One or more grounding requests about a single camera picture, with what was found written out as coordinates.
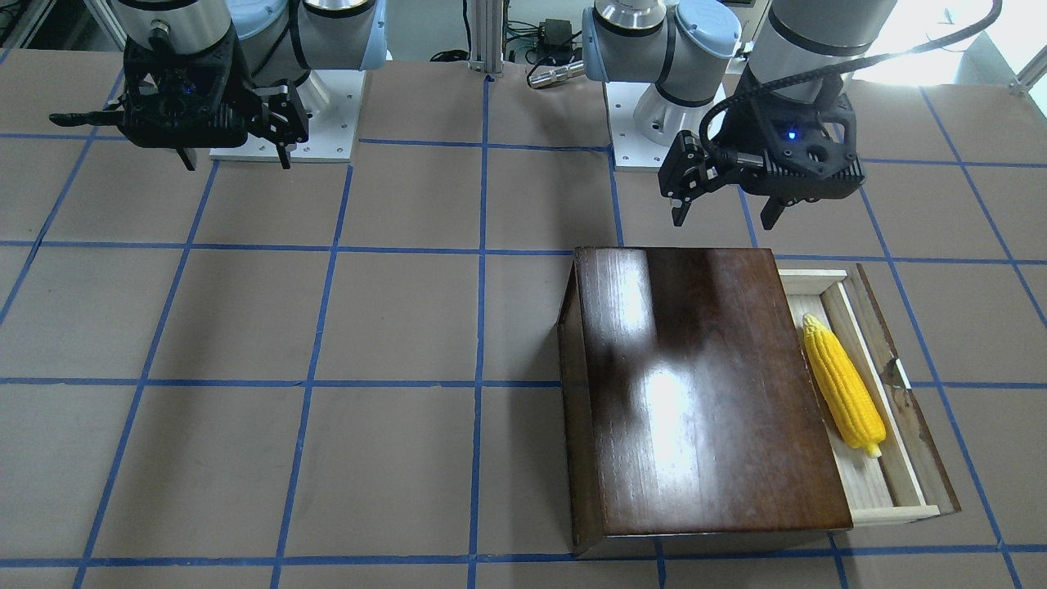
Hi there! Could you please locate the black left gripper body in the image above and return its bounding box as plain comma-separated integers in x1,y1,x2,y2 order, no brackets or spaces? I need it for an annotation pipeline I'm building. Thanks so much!
699,146,768,192

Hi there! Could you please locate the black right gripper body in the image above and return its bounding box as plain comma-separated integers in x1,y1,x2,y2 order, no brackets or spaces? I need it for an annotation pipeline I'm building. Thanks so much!
240,82,276,144

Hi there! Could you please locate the yellow toy corn cob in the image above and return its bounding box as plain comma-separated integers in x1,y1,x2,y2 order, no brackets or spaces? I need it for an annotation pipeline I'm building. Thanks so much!
802,313,887,459

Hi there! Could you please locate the light wooden drawer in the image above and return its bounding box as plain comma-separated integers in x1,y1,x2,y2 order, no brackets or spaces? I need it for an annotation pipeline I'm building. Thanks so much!
779,264,962,527

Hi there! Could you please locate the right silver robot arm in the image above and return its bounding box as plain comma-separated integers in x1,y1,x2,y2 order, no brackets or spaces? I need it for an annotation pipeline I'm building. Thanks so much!
101,1,388,169

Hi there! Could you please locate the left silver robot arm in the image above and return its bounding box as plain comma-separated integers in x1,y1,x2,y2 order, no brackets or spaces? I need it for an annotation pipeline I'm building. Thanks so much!
581,1,895,230

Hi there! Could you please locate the dark wooden drawer cabinet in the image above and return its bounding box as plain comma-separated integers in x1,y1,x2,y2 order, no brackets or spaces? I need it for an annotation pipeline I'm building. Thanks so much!
556,247,854,559

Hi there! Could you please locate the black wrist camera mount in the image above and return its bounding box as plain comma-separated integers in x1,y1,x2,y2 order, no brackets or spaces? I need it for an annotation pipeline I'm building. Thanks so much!
711,74,866,205

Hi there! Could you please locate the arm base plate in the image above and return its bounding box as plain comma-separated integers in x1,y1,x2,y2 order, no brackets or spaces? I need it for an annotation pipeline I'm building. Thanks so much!
209,70,366,163
603,80,757,172

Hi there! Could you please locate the aluminium frame post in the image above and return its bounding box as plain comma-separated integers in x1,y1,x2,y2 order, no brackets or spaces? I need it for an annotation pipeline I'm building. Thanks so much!
466,1,507,78

